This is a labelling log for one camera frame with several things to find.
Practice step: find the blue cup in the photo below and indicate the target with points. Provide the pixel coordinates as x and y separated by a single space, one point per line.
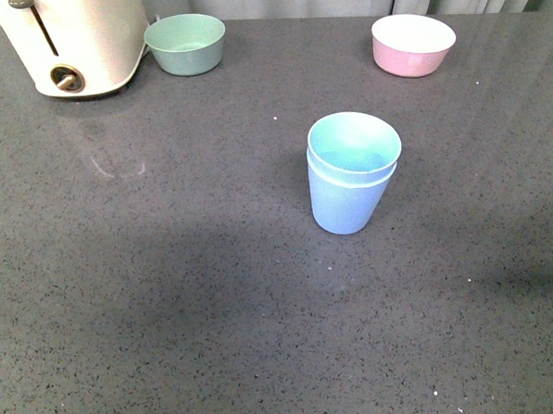
355 148
343 201

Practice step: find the green bowl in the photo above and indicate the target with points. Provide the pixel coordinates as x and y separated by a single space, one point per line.
187 44

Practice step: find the pink bowl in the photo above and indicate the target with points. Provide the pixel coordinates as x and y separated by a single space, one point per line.
410 45

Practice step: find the white toaster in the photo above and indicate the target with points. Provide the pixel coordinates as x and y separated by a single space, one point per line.
75 48

